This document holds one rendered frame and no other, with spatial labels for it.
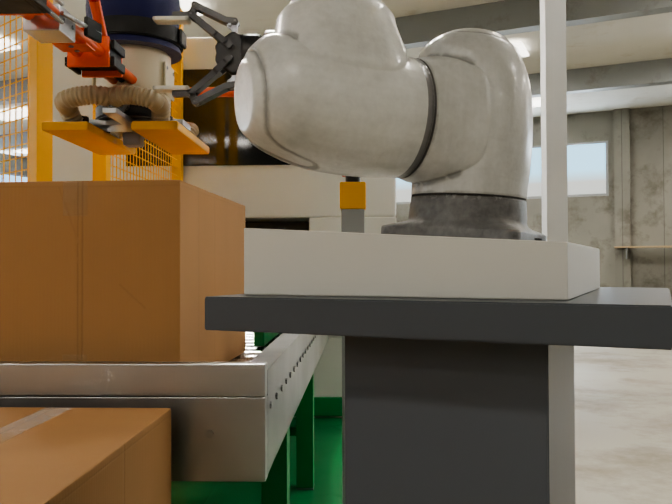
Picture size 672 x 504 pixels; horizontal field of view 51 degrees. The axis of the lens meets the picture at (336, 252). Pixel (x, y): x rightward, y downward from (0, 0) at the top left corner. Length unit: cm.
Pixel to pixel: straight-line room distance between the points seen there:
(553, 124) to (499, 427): 353
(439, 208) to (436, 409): 25
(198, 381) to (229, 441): 12
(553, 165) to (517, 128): 333
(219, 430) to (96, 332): 31
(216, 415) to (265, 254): 51
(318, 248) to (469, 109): 25
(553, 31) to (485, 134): 354
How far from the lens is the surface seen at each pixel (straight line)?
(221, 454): 133
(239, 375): 129
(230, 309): 83
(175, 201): 137
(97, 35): 137
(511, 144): 92
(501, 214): 91
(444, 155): 88
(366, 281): 80
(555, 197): 424
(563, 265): 75
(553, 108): 432
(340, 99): 81
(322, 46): 83
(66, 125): 161
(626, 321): 69
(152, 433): 116
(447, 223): 89
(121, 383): 135
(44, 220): 147
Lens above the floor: 79
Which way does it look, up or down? 1 degrees up
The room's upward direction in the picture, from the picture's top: straight up
